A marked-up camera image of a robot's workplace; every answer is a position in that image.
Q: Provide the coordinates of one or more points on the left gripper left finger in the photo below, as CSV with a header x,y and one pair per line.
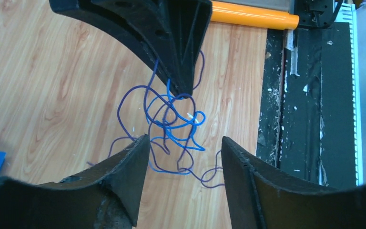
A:
x,y
104,196

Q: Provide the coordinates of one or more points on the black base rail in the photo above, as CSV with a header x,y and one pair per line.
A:
x,y
309,123

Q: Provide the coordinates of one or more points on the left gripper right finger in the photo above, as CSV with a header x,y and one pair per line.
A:
x,y
261,196

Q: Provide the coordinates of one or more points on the orange cylinder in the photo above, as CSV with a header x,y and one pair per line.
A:
x,y
253,16

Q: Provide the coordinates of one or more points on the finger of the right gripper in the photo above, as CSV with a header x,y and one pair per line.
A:
x,y
182,33
143,26

